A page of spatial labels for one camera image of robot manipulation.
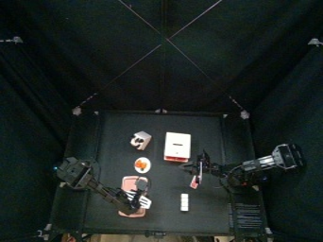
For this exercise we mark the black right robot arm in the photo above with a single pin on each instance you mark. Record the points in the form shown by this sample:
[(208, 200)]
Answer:
[(263, 162)]

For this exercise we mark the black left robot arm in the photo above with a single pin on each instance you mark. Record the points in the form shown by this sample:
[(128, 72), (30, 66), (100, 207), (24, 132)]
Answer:
[(100, 189)]

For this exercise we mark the pink tray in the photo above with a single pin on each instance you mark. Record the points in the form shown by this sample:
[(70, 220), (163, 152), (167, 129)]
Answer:
[(128, 182)]

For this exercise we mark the white box with red base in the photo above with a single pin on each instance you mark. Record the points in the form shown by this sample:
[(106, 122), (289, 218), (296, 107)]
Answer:
[(177, 145)]

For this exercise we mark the small white plate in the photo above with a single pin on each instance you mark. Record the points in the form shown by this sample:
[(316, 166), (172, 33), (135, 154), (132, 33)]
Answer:
[(143, 171)]

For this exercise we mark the white segmented block strip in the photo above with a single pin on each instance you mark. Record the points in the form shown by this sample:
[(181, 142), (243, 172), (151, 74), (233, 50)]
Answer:
[(184, 202)]

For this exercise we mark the orange toy food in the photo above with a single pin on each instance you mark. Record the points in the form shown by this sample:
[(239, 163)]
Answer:
[(141, 164)]

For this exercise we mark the black table edge clamp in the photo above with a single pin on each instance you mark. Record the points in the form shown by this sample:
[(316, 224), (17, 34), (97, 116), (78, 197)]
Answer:
[(155, 233)]

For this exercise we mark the grey toy knife block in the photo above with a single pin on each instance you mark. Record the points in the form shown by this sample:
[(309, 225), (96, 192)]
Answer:
[(141, 141)]

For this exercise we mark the black sheet with white text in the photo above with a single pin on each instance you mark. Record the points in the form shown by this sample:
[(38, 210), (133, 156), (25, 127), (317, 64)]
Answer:
[(248, 217)]

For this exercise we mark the grey table corner clamp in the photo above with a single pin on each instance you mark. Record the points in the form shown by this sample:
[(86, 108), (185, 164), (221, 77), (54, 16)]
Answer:
[(42, 232)]

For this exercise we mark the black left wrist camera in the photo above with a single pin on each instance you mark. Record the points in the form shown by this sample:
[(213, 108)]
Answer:
[(141, 184)]

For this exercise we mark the grey metal frame bracket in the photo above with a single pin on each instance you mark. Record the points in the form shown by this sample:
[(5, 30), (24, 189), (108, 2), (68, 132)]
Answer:
[(17, 40), (76, 110), (244, 114), (315, 42), (160, 111)]

